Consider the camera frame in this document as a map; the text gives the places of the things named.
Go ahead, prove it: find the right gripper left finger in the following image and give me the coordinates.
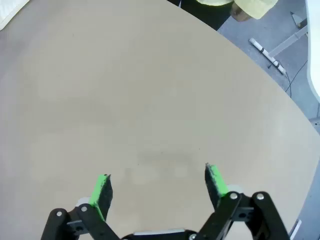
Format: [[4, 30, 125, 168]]
[[41, 174, 123, 240]]

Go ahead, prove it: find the person in yellow shirt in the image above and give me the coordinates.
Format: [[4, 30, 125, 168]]
[[166, 0, 235, 31]]

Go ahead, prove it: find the white side table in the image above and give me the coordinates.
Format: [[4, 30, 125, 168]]
[[249, 0, 320, 102]]

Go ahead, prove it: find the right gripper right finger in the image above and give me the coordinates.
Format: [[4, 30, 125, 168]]
[[197, 162, 291, 240]]

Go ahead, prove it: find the person's left forearm yellow sleeve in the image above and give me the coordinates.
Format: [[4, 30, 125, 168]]
[[233, 0, 279, 20]]

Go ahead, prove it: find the person's left hand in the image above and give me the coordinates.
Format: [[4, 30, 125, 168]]
[[231, 1, 253, 23]]

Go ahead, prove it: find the cream plastic shopping basket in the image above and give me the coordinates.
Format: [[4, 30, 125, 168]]
[[0, 0, 31, 31]]

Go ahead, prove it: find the thin black floor cable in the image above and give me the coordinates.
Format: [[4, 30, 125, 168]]
[[267, 59, 309, 98]]

